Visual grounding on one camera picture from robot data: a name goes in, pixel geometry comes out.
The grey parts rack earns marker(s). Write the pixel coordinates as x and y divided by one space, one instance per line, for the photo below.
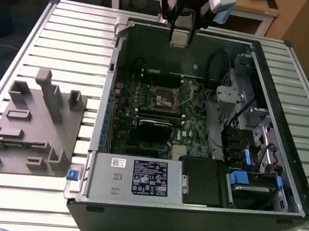
37 135

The grey case hinge bracket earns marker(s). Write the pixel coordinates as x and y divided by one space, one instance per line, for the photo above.
121 24

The black plastic disk bay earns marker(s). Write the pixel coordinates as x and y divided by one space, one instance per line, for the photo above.
235 141

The black PC case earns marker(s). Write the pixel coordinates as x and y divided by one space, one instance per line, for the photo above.
159 222

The blue plastic disk rail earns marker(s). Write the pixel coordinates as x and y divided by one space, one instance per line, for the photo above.
247 156

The silver chipset heatsink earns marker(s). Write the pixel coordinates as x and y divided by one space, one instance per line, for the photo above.
179 150

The grey power supply unit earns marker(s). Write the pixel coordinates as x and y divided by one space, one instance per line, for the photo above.
103 171

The CPU socket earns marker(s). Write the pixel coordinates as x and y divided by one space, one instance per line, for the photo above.
164 100

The small blue plastic clip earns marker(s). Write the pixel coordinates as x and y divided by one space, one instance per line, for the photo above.
72 174

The hard disk in blue carrier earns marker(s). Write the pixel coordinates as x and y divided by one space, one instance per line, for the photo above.
238 176

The black graphics card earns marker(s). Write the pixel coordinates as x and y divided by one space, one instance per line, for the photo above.
155 133

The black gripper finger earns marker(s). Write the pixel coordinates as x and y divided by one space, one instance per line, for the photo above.
163 10
203 18

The black plastic bay cover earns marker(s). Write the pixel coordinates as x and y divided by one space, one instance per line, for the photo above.
202 182

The green motherboard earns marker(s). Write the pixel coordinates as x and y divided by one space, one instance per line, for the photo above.
193 138

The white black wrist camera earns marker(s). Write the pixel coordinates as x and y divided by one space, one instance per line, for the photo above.
218 0

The wooden cabinet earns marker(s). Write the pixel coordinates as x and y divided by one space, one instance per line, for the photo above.
307 27

